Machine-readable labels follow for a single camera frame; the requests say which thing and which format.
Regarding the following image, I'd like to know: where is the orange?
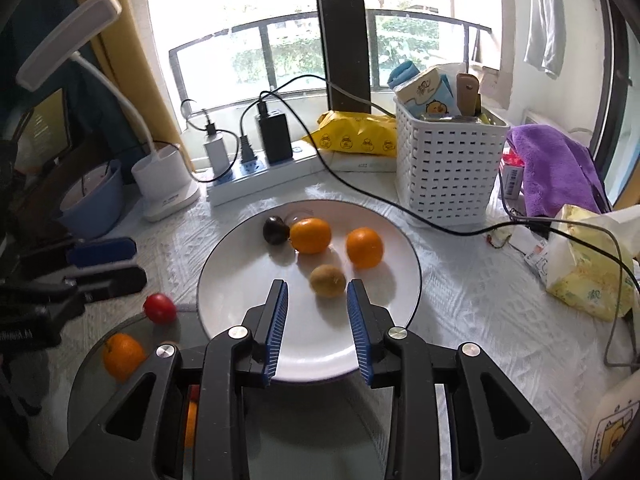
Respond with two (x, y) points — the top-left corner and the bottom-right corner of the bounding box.
(102, 333), (147, 382)
(289, 217), (333, 255)
(346, 227), (385, 269)
(184, 400), (199, 449)

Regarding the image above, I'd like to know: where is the cream bottle with duck print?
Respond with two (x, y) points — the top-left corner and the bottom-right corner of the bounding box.
(582, 375), (640, 480)

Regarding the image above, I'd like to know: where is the long black cable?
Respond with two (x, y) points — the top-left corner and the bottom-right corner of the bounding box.
(240, 74), (633, 368)

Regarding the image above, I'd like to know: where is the yellow curtain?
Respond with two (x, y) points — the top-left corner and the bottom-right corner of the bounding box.
(87, 0), (183, 161)

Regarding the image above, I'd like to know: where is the beige cardboard box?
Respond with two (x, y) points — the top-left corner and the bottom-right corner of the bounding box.
(470, 64), (515, 110)

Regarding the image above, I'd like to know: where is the clear glass plate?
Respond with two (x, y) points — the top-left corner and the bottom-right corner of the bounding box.
(66, 310), (401, 480)

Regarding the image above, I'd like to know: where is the brown kiwi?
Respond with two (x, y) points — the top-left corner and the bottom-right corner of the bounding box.
(309, 264), (347, 299)

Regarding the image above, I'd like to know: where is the thick grey cable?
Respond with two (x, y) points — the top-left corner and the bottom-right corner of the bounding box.
(327, 82), (398, 118)

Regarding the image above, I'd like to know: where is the white charger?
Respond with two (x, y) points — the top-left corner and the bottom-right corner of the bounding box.
(202, 132), (229, 174)

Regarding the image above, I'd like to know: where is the hanging grey garment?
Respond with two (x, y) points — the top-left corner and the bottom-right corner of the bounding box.
(522, 0), (568, 80)

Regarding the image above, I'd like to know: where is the wooden handled tool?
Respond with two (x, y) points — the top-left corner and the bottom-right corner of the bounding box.
(455, 72), (482, 117)

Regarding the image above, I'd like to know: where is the dark purple plum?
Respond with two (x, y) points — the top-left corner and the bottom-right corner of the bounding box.
(263, 215), (291, 246)

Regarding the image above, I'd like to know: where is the white power strip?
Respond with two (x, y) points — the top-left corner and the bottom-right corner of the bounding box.
(206, 142), (333, 207)

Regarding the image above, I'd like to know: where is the red cherry tomato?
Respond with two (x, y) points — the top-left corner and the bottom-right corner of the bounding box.
(143, 293), (178, 325)

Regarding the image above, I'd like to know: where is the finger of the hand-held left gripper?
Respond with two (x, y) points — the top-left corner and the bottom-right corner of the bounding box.
(59, 266), (147, 306)
(20, 237), (137, 281)

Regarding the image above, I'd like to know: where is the beige tissue pack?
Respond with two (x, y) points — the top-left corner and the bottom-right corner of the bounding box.
(395, 66), (461, 118)

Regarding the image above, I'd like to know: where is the white plastic basket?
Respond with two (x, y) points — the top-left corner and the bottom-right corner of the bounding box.
(393, 95), (511, 226)

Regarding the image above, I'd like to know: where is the yellow wipes packet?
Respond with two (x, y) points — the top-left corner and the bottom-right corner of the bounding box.
(309, 110), (399, 157)

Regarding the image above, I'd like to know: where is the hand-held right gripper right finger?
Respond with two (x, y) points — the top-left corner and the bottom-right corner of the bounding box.
(346, 279), (583, 480)

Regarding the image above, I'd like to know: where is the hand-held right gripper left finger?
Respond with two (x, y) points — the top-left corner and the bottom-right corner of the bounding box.
(52, 279), (290, 480)

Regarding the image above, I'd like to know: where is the thin black charger cable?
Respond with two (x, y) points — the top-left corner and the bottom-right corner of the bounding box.
(180, 99), (242, 183)

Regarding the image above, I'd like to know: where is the blue cloth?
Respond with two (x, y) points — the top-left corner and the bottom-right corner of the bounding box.
(387, 60), (421, 88)

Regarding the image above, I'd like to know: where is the white round plate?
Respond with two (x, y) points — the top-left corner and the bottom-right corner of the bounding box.
(196, 199), (422, 382)

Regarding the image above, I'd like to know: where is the dark monitor screen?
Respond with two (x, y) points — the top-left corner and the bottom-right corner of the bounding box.
(15, 87), (73, 161)

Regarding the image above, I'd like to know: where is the white desk lamp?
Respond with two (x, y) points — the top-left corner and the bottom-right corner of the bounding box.
(16, 0), (201, 223)

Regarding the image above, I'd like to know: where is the yellow tissue pack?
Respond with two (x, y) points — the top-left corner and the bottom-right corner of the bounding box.
(545, 204), (640, 322)

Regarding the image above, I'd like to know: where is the blue plastic bowl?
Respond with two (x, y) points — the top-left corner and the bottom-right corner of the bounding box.
(57, 160), (126, 240)

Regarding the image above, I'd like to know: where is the white flat packet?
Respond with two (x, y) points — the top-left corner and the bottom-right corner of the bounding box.
(330, 152), (398, 173)

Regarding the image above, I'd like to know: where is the black charger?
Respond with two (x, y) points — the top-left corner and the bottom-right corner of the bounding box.
(256, 112), (293, 163)

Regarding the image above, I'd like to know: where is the red and white box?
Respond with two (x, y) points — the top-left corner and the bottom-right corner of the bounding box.
(500, 150), (526, 202)

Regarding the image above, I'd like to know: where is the purple towel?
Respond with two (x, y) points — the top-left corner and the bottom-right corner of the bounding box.
(507, 124), (608, 216)

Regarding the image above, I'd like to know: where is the black balcony railing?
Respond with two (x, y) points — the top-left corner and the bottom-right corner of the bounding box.
(168, 7), (493, 111)

